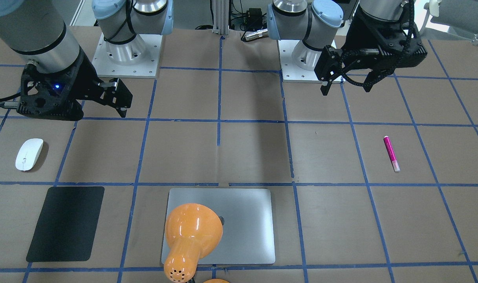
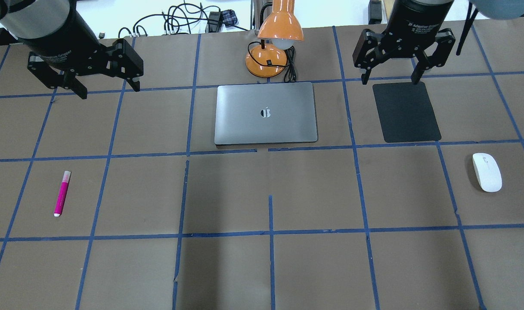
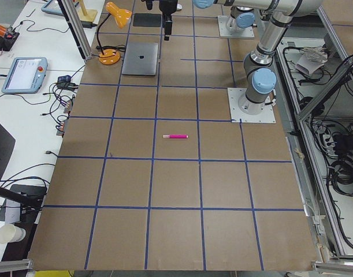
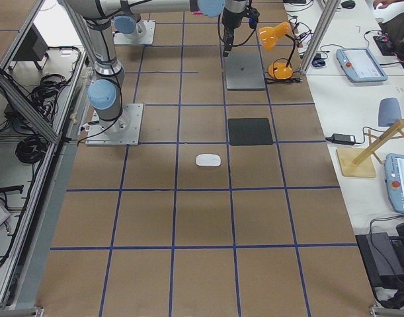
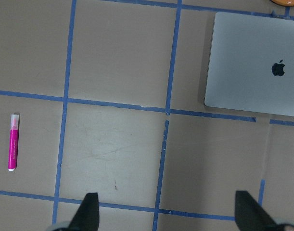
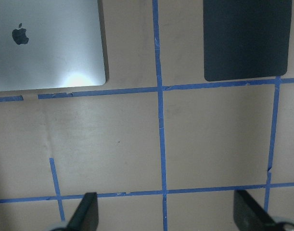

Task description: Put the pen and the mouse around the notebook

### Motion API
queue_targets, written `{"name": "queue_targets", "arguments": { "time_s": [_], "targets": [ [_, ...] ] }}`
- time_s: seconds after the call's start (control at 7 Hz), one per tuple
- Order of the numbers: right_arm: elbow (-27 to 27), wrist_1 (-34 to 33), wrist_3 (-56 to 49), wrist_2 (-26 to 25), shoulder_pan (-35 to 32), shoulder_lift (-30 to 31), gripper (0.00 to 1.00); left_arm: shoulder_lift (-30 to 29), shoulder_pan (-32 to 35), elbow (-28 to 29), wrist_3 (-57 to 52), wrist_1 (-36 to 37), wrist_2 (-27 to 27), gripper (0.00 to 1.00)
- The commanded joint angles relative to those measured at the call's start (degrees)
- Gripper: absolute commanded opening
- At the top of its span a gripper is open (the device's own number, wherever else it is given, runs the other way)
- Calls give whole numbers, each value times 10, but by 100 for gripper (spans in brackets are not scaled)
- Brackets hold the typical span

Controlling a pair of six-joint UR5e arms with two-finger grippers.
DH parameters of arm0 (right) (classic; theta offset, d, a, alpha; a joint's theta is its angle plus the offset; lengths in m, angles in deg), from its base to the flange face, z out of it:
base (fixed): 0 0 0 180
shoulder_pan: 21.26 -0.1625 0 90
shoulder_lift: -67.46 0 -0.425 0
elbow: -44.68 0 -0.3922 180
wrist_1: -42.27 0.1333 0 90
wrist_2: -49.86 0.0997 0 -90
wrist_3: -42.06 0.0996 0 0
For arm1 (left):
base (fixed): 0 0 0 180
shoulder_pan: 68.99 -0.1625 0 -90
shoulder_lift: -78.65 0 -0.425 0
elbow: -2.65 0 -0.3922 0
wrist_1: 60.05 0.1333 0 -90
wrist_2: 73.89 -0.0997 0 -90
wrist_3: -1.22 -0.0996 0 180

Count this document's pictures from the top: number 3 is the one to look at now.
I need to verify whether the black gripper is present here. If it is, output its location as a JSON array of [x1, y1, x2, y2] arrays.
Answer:
[[159, 0, 177, 41]]

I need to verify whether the pink marker pen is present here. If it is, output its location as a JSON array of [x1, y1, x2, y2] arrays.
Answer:
[[162, 134, 188, 139]]

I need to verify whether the black mousepad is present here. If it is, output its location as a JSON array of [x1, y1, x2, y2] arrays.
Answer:
[[133, 13, 161, 27]]

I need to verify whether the silver closed laptop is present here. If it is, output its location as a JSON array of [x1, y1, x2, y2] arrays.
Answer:
[[122, 42, 158, 76]]

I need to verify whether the orange desk lamp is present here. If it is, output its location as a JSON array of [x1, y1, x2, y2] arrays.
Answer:
[[96, 1, 132, 65]]

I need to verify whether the wooden stand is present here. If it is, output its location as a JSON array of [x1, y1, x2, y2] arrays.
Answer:
[[77, 0, 98, 23]]

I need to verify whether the black power adapter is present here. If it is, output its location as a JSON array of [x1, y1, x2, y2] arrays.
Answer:
[[80, 20, 97, 28]]

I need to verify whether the black usb hub adapter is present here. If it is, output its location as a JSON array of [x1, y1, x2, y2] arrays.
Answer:
[[57, 75, 78, 90]]

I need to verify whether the blue teach pendant tablet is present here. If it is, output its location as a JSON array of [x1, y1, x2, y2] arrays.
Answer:
[[1, 57, 48, 94]]

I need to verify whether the white power strip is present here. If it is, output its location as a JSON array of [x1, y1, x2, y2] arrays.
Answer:
[[320, 133, 336, 155]]

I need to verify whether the white paper cup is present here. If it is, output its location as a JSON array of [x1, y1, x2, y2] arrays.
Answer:
[[0, 224, 26, 244]]

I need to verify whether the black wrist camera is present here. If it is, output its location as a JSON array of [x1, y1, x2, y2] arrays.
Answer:
[[142, 0, 153, 10]]

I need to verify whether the aluminium frame post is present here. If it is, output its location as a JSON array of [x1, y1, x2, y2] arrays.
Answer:
[[58, 0, 92, 61]]

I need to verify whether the coiled black cable bundle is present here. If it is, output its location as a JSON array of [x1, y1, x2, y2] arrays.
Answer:
[[328, 160, 353, 197]]

